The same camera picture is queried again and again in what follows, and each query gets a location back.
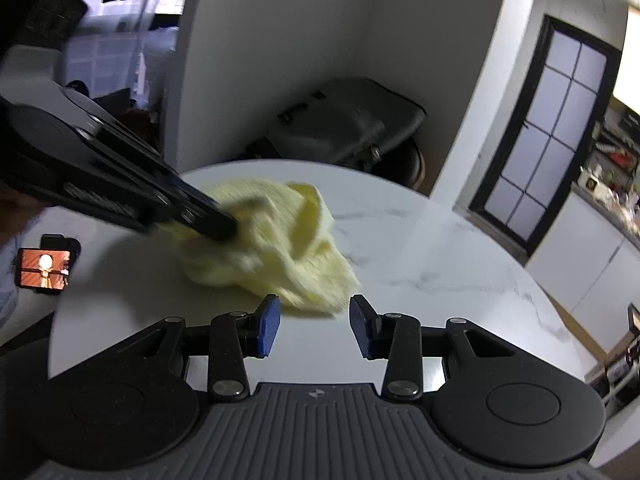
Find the white kitchen cabinet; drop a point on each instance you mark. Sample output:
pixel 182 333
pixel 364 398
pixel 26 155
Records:
pixel 585 270

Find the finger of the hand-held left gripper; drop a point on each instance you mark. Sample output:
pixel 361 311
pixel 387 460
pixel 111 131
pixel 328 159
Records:
pixel 200 207

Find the cluttered kitchen counter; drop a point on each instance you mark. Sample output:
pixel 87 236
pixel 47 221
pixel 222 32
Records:
pixel 612 170

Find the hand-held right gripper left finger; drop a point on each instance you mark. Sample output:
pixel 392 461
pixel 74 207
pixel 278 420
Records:
pixel 267 329

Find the smartphone with lit screen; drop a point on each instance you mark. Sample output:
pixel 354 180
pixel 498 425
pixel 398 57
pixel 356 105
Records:
pixel 45 270

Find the round dark stool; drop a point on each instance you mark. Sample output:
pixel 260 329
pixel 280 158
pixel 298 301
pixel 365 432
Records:
pixel 411 165

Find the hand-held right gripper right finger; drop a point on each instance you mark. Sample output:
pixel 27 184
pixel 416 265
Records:
pixel 362 329

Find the black framed glass door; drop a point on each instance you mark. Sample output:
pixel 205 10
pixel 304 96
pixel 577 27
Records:
pixel 545 135

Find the yellow towel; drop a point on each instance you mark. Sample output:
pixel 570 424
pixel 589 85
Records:
pixel 285 255

